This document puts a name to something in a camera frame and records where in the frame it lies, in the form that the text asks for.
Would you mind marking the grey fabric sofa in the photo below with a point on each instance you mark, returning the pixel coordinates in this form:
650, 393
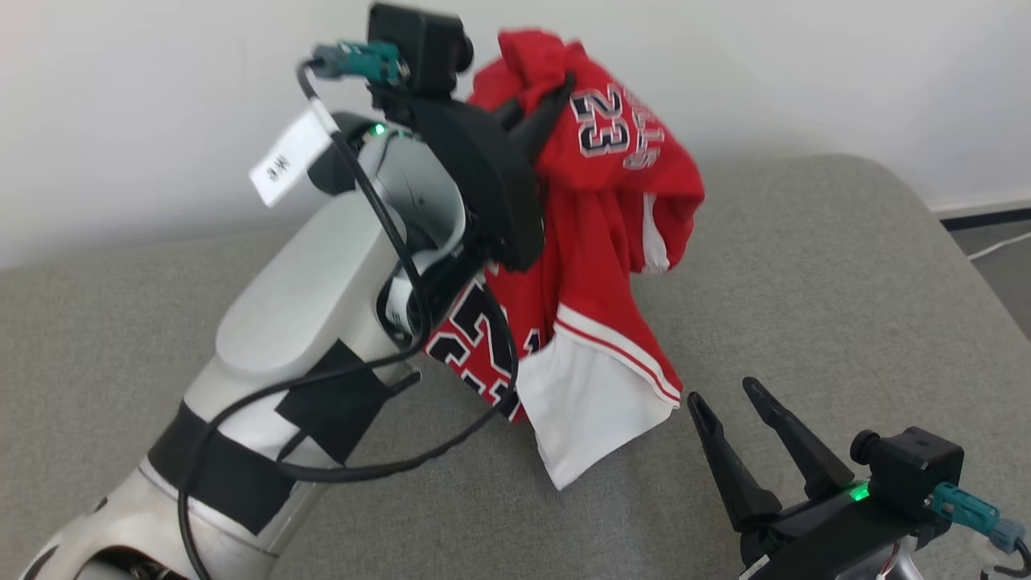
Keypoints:
805, 306

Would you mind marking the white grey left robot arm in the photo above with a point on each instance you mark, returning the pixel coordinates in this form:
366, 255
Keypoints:
306, 298

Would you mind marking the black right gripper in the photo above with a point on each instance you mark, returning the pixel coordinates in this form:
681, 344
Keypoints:
821, 540

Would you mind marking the red white Bulls shorts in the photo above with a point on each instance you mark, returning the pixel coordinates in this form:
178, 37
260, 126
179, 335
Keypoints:
644, 193

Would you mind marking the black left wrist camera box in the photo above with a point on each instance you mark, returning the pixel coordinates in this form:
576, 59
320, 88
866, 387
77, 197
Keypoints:
419, 44

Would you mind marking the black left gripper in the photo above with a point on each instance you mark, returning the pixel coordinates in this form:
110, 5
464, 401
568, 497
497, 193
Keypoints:
491, 185

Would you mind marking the red white Bulls jersey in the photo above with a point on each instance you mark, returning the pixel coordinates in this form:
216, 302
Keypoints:
596, 403

